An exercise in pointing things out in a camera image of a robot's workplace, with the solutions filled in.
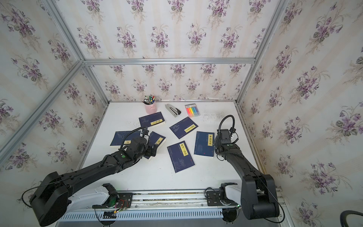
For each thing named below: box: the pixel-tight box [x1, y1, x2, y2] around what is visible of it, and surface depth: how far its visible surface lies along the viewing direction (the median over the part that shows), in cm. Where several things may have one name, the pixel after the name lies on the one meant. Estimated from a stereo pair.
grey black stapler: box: [164, 103, 182, 118], surface depth 113 cm
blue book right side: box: [193, 130, 215, 158], surface depth 95 cm
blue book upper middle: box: [169, 116, 199, 140], surface depth 104 cm
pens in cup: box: [141, 94, 156, 105], surface depth 109 cm
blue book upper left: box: [138, 111, 166, 129], surface depth 109 cm
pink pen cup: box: [144, 102, 158, 114], surface depth 108 cm
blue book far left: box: [110, 130, 142, 149], surface depth 99 cm
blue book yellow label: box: [166, 140, 196, 174], surface depth 90 cm
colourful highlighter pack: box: [184, 103, 201, 118], surface depth 117 cm
